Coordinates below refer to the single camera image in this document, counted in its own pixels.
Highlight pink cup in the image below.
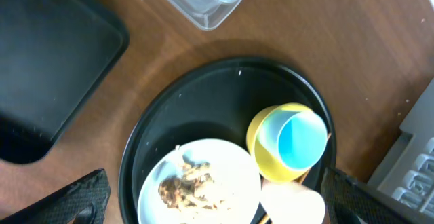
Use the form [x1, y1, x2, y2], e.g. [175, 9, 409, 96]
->
[260, 179, 326, 224]

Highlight grey dishwasher rack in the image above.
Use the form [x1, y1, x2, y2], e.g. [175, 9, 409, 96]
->
[368, 82, 433, 218]

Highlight right wooden chopstick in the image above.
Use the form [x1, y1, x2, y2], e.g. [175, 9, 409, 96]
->
[257, 132, 332, 224]

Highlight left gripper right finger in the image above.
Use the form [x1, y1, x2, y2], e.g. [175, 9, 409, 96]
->
[321, 168, 417, 224]

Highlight round black tray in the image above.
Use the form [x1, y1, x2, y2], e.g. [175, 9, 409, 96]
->
[118, 56, 335, 223]

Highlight blue cup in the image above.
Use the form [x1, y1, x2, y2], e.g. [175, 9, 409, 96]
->
[258, 110, 328, 170]

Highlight food scraps on plate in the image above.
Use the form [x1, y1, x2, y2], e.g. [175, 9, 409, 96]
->
[158, 145, 227, 211]

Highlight grey plate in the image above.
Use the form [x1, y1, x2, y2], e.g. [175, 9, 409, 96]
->
[136, 138, 261, 223]

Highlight black rectangular bin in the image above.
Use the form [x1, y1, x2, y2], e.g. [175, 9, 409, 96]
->
[1, 0, 130, 164]

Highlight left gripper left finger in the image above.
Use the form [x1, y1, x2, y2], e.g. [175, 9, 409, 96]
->
[1, 168, 111, 224]

